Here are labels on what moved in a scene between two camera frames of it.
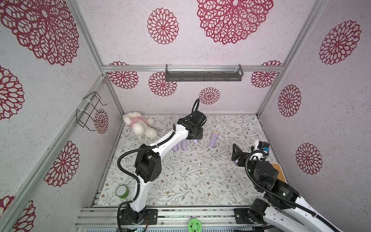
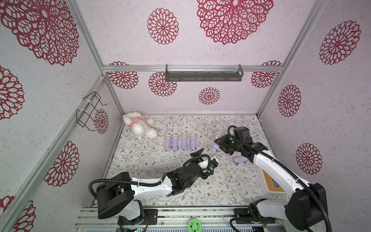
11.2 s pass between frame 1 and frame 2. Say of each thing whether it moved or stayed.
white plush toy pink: stayed
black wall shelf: stayed
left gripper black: moved
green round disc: stayed
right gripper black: moved
